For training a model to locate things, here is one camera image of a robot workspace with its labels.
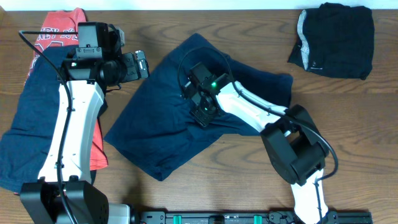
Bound folded black shorts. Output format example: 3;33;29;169
288;2;375;80

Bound red printed t-shirt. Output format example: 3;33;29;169
14;7;109;196

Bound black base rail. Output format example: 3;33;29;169
136;211;373;224

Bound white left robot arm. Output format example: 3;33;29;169
20;22;150;224

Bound navy shorts on pile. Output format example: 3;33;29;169
1;56;60;194

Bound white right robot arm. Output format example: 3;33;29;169
182;63;336;223

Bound navy blue shorts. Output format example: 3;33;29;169
104;34;293;181

